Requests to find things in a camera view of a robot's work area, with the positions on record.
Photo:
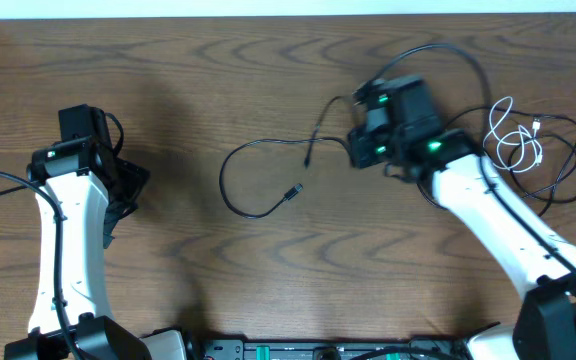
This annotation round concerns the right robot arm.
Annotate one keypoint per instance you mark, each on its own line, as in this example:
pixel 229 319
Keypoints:
pixel 403 129

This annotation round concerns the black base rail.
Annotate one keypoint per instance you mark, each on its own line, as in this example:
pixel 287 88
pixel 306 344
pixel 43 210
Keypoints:
pixel 175 343

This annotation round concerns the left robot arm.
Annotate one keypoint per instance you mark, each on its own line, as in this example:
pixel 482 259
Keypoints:
pixel 85 189

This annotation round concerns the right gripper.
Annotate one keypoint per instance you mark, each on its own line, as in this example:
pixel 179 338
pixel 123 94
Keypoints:
pixel 359 157

